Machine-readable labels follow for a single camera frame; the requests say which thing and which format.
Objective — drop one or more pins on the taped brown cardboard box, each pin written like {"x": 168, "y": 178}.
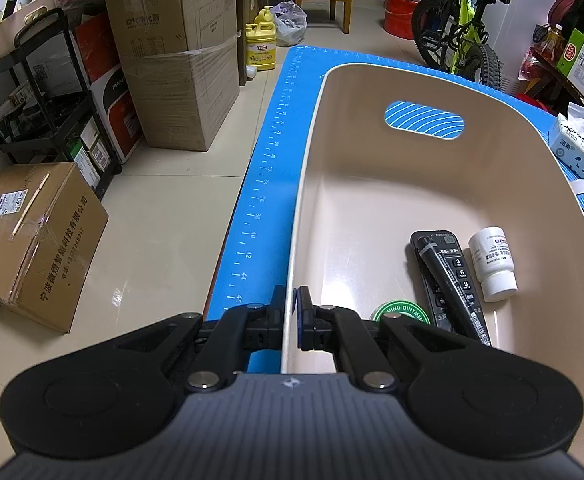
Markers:
{"x": 181, "y": 95}

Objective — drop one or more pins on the dark wooden bench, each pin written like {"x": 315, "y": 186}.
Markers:
{"x": 547, "y": 75}

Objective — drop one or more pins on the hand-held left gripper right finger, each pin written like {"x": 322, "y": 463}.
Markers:
{"x": 302, "y": 312}

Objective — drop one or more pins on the small white cup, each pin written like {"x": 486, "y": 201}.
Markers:
{"x": 252, "y": 71}

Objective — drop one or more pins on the white tissue pack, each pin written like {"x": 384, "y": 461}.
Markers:
{"x": 577, "y": 150}

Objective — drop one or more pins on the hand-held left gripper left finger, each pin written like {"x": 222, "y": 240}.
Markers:
{"x": 278, "y": 312}

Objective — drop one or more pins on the flat cardboard box with label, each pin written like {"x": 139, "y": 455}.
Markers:
{"x": 36, "y": 240}

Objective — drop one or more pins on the green round tin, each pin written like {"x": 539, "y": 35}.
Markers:
{"x": 397, "y": 308}

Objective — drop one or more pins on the white chest freezer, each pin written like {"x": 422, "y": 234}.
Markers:
{"x": 522, "y": 0}

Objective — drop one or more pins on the black utility cart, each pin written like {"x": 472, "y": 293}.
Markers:
{"x": 36, "y": 130}

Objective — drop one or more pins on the orange drink bottle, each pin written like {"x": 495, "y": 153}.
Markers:
{"x": 558, "y": 42}

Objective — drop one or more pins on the yellow detergent bottle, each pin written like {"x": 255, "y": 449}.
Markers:
{"x": 261, "y": 45}

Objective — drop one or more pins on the blue silicone mat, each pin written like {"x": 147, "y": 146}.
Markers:
{"x": 272, "y": 160}

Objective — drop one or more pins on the red white appliance box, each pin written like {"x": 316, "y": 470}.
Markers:
{"x": 116, "y": 105}

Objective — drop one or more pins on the red bucket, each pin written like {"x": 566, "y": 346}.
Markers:
{"x": 397, "y": 15}

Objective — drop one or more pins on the beige plastic storage bin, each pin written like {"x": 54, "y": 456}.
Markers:
{"x": 372, "y": 185}

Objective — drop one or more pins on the plain brown cardboard box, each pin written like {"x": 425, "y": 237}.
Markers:
{"x": 171, "y": 10}

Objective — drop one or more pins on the white pill bottle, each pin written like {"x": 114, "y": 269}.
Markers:
{"x": 492, "y": 265}

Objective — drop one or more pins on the grey plastic bag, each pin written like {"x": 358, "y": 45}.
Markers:
{"x": 289, "y": 22}

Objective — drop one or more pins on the beige tray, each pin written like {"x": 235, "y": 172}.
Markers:
{"x": 1, "y": 35}

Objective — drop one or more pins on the black green bicycle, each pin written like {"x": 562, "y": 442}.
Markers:
{"x": 482, "y": 60}

